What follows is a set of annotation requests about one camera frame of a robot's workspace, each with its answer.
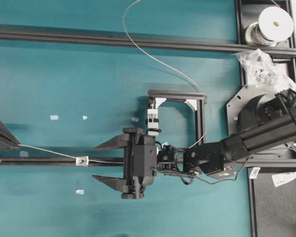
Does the near black aluminium rail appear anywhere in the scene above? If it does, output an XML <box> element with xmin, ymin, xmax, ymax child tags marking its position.
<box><xmin>0</xmin><ymin>157</ymin><xmax>296</xmax><ymax>168</ymax></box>

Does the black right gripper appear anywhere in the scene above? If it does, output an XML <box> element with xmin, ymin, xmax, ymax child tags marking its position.
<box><xmin>92</xmin><ymin>128</ymin><xmax>157</xmax><ymax>199</ymax></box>

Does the far black aluminium rail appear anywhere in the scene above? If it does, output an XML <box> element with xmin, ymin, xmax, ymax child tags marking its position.
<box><xmin>0</xmin><ymin>23</ymin><xmax>296</xmax><ymax>57</ymax></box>

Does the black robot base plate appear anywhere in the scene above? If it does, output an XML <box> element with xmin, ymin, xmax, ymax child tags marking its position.
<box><xmin>226</xmin><ymin>85</ymin><xmax>268</xmax><ymax>136</ymax></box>

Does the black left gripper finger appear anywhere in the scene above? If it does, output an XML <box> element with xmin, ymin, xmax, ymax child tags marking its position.
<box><xmin>0</xmin><ymin>121</ymin><xmax>20</xmax><ymax>151</ymax></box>

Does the white wire spool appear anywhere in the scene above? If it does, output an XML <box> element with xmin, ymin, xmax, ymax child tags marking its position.
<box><xmin>245</xmin><ymin>6</ymin><xmax>295</xmax><ymax>47</ymax></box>

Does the blue tape piece near rail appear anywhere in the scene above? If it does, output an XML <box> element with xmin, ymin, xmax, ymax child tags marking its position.
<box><xmin>19</xmin><ymin>151</ymin><xmax>29</xmax><ymax>158</ymax></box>

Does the clear plastic bag of screws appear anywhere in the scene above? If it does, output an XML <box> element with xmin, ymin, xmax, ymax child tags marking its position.
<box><xmin>234</xmin><ymin>49</ymin><xmax>296</xmax><ymax>93</ymax></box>

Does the black lower frame rail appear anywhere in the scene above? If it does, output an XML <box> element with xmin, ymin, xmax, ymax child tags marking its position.
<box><xmin>247</xmin><ymin>167</ymin><xmax>258</xmax><ymax>237</ymax></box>

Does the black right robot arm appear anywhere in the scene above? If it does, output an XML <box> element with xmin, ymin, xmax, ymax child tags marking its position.
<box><xmin>93</xmin><ymin>89</ymin><xmax>296</xmax><ymax>199</ymax></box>

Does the black aluminium rail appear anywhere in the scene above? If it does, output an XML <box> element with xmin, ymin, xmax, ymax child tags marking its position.
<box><xmin>0</xmin><ymin>157</ymin><xmax>296</xmax><ymax>168</ymax></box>
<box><xmin>0</xmin><ymin>23</ymin><xmax>296</xmax><ymax>57</ymax></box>

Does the white green paper label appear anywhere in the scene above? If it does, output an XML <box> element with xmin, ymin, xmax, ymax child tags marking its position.
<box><xmin>271</xmin><ymin>172</ymin><xmax>296</xmax><ymax>187</ymax></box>

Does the thin grey steel wire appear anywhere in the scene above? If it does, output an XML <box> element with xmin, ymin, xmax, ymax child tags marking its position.
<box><xmin>17</xmin><ymin>0</ymin><xmax>212</xmax><ymax>164</ymax></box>

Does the white low camera mount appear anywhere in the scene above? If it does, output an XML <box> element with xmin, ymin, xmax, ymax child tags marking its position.
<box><xmin>147</xmin><ymin>104</ymin><xmax>160</xmax><ymax>137</ymax></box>

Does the silver metal fitting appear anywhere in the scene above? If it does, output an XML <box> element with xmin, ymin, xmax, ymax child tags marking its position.
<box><xmin>75</xmin><ymin>156</ymin><xmax>89</xmax><ymax>167</ymax></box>

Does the blue tape piece left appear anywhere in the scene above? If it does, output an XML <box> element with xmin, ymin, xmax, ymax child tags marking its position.
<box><xmin>50</xmin><ymin>115</ymin><xmax>59</xmax><ymax>120</ymax></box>

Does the white label tag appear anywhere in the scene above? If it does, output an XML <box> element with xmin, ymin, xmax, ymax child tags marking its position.
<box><xmin>249</xmin><ymin>167</ymin><xmax>260</xmax><ymax>179</ymax></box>

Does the black square camera frame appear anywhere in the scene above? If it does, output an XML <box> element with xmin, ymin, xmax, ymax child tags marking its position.
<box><xmin>147</xmin><ymin>90</ymin><xmax>207</xmax><ymax>148</ymax></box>

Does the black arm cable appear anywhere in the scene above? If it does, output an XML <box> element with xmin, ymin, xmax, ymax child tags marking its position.
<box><xmin>152</xmin><ymin>155</ymin><xmax>252</xmax><ymax>186</ymax></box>

